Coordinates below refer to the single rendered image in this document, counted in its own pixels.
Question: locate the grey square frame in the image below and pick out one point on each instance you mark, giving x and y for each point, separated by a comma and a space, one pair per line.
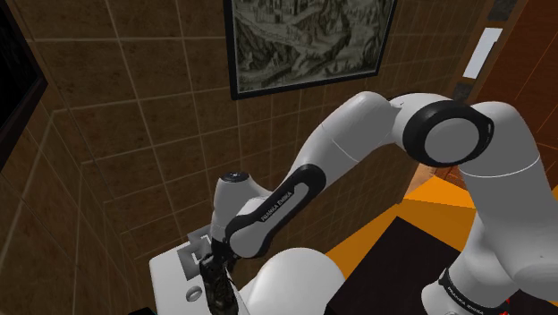
186, 266

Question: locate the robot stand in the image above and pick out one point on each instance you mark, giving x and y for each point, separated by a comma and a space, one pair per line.
392, 270

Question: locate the black framed wall picture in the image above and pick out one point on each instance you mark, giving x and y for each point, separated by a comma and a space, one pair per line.
305, 39

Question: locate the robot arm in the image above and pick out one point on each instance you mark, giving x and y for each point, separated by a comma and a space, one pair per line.
375, 126

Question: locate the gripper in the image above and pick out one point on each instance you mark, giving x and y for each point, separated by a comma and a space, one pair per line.
219, 283

